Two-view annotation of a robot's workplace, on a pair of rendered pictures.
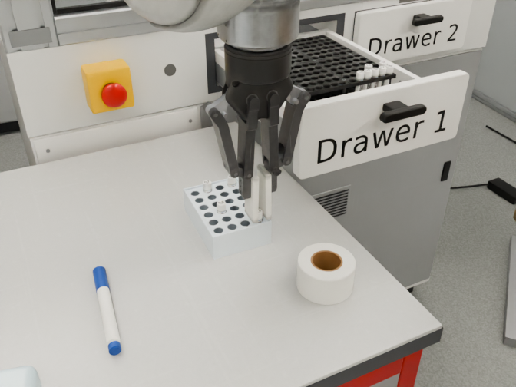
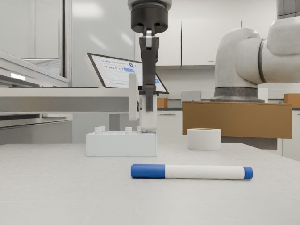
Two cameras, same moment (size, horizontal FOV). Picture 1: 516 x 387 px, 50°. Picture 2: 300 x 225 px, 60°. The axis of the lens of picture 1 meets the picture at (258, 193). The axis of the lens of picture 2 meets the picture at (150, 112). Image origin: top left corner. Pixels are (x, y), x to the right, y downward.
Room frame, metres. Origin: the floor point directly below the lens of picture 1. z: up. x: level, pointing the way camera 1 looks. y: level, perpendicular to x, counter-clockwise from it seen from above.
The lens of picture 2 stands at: (0.38, 0.47, 0.84)
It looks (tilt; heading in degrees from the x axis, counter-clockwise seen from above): 0 degrees down; 295
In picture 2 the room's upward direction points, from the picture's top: straight up
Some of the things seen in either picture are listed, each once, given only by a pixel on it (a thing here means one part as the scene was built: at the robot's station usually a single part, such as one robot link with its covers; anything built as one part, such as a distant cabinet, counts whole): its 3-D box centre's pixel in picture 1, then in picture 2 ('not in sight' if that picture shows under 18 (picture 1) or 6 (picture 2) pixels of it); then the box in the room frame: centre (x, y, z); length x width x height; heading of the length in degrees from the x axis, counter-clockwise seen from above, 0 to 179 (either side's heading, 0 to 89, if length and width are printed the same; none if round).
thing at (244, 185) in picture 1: (238, 180); (149, 97); (0.59, 0.02, 0.86); 0.03 x 0.01 x 0.05; 114
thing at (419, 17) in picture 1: (424, 18); not in sight; (1.14, -0.34, 0.91); 0.07 x 0.04 x 0.01; 116
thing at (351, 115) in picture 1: (383, 122); (135, 99); (0.73, -0.18, 0.87); 0.29 x 0.02 x 0.11; 116
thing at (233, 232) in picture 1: (226, 215); (124, 142); (0.63, 0.05, 0.78); 0.12 x 0.08 x 0.04; 24
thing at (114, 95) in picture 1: (113, 94); not in sight; (0.83, 0.23, 0.88); 0.04 x 0.03 x 0.04; 116
